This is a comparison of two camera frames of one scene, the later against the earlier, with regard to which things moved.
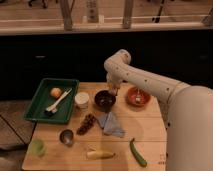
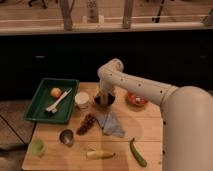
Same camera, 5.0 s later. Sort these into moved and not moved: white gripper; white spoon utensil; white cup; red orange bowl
Moved: white gripper
Not moved: red orange bowl; white spoon utensil; white cup
